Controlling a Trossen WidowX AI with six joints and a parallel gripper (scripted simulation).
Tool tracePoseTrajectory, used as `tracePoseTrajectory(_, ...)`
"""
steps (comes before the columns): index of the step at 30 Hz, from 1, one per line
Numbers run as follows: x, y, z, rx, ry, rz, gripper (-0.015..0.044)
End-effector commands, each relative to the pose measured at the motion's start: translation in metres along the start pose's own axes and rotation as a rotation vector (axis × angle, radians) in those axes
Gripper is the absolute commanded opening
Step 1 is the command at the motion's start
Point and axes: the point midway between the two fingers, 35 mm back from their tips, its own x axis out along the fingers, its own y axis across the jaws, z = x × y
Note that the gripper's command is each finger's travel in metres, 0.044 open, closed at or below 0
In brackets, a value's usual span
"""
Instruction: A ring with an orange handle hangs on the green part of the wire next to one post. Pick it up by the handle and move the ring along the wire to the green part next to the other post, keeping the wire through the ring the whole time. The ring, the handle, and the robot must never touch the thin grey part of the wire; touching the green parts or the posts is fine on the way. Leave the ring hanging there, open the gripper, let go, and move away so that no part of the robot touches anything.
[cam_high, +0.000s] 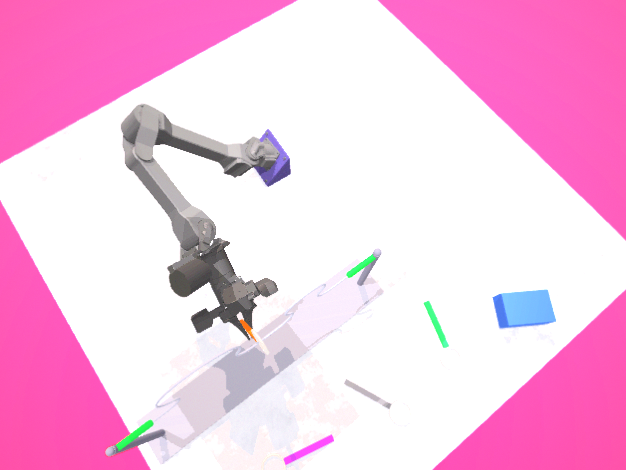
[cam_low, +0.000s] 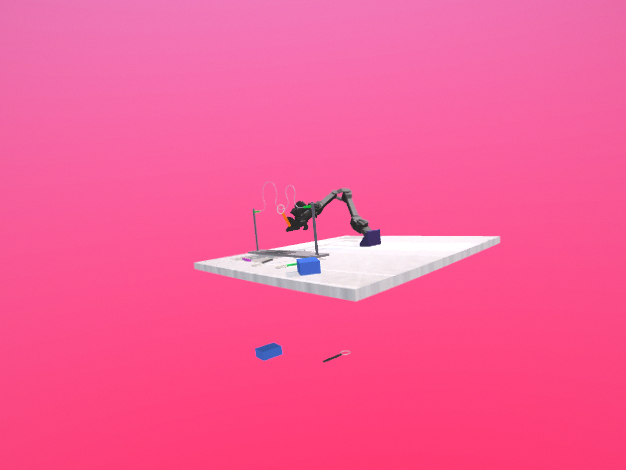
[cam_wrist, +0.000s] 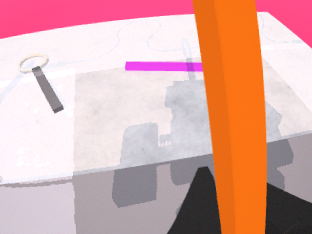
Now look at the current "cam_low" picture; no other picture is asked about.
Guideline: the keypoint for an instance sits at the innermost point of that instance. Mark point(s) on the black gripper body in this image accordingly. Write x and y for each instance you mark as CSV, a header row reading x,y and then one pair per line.
x,y
301,222

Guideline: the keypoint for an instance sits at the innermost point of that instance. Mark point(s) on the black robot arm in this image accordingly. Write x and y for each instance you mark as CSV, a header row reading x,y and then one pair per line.
x,y
358,224

